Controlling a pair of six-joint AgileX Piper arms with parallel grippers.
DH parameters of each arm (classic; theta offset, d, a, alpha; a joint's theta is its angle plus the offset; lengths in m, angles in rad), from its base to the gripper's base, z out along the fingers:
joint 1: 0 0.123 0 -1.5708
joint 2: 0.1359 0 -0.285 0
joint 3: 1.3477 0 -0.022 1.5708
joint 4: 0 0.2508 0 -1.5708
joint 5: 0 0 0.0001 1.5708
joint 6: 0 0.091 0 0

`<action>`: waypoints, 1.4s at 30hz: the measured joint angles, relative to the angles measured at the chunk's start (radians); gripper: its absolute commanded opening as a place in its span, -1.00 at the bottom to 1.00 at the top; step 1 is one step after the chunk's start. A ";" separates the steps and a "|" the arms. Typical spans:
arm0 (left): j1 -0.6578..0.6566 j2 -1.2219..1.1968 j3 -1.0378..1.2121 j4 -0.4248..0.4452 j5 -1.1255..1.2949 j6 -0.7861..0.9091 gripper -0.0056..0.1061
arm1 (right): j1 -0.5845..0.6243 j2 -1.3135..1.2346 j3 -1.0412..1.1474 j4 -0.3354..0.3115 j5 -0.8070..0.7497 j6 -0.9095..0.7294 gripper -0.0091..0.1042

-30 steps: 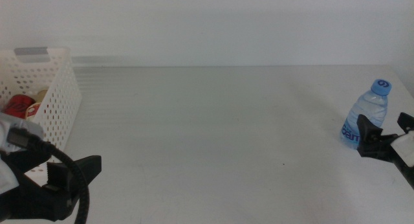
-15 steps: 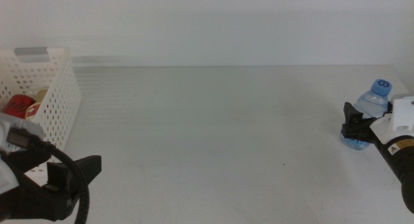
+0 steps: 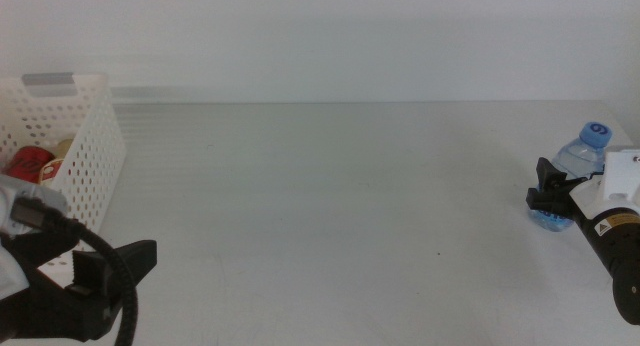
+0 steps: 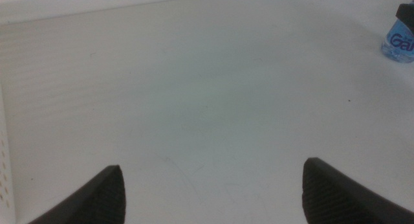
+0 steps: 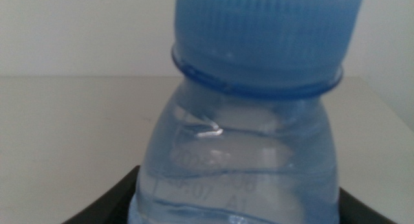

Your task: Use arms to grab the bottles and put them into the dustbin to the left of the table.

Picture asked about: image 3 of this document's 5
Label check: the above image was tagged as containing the clear water bottle blue cap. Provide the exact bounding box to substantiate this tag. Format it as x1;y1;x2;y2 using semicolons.
528;121;613;233

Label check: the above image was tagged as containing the yellow tea bottle green label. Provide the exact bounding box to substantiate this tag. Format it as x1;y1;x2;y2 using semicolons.
38;138;76;187

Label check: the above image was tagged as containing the red soda can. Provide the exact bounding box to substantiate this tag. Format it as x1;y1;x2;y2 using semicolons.
2;145;55;185

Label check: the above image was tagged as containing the white perforated plastic basket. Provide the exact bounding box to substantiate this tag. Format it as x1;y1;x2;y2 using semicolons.
0;74;127;287

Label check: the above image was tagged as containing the black camera cable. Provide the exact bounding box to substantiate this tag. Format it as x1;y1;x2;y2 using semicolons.
9;196;139;346

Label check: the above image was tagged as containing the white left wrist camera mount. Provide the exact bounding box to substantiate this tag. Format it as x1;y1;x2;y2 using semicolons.
0;245;31;302

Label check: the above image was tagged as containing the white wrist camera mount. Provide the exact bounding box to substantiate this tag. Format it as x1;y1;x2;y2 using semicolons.
0;245;31;302
569;146;640;221

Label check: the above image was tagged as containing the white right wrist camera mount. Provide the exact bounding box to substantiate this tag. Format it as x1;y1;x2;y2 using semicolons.
569;146;640;221

